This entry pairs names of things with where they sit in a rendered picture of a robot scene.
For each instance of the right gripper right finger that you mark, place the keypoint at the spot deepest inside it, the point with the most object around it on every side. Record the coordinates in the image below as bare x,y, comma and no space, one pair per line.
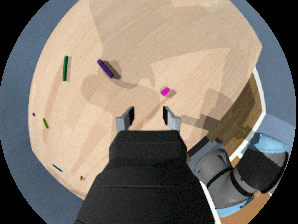
173,121

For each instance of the purple rod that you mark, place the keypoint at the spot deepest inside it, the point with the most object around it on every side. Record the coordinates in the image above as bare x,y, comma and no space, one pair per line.
106,69

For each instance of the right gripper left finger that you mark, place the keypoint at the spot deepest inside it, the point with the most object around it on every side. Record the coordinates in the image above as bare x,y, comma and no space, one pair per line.
124,122

